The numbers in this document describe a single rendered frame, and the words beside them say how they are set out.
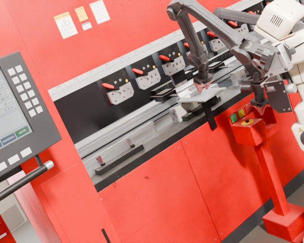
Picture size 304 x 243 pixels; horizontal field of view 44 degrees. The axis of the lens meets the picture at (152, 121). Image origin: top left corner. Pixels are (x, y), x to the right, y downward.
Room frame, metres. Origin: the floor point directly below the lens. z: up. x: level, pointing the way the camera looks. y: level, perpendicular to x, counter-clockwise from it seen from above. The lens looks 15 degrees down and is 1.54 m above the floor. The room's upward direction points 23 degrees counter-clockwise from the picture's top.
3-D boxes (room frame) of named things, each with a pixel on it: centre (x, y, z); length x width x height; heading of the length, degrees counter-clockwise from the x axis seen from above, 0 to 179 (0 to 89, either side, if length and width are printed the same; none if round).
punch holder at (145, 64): (2.19, -0.06, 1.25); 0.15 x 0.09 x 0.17; 118
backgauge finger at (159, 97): (2.44, -0.19, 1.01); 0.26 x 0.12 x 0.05; 28
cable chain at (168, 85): (2.75, -0.25, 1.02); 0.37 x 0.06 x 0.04; 118
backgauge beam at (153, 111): (2.75, -0.47, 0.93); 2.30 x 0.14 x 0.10; 118
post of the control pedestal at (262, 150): (2.05, -0.54, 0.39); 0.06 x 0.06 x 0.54; 26
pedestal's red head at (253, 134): (2.05, -0.54, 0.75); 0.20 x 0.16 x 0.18; 116
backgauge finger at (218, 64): (2.67, -0.62, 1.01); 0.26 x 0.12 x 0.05; 28
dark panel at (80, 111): (2.64, 0.19, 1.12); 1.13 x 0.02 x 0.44; 118
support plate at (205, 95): (2.17, -0.33, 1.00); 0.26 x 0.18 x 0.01; 28
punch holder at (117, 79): (2.10, 0.11, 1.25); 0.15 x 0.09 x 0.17; 118
